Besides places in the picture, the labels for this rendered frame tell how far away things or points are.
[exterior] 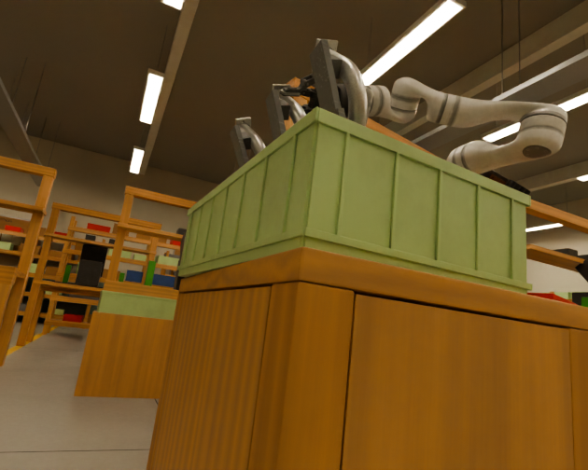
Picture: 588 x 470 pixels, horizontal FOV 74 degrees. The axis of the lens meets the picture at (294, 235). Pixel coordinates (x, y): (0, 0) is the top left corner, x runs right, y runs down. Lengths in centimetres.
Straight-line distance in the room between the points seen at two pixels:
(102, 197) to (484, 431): 1150
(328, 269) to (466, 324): 21
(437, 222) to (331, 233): 17
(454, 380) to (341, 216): 23
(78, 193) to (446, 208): 1146
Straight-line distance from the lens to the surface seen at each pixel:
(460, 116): 102
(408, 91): 100
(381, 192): 50
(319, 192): 45
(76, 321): 844
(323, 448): 43
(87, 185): 1188
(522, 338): 62
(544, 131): 103
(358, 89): 66
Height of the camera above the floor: 71
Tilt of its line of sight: 13 degrees up
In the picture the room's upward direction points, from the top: 7 degrees clockwise
